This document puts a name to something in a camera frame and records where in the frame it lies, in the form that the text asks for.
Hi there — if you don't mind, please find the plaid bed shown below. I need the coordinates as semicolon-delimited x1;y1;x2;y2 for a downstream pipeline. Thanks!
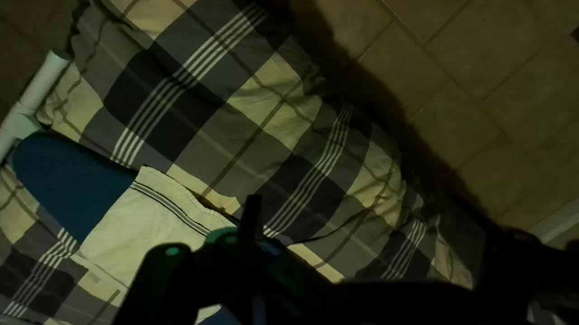
0;0;488;325

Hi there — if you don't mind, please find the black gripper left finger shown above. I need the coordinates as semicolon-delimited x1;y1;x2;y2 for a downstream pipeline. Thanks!
115;241;203;325

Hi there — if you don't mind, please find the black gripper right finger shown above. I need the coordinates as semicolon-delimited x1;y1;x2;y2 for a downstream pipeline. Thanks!
477;226;579;325

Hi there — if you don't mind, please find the white plastic pipe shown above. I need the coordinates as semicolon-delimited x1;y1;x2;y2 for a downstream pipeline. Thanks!
0;49;73;161

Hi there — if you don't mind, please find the blue mat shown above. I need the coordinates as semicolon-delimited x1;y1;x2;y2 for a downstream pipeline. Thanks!
10;132;142;244

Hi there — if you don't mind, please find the white striped cloth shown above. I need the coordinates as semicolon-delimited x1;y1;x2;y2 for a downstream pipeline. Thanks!
77;165;240;288

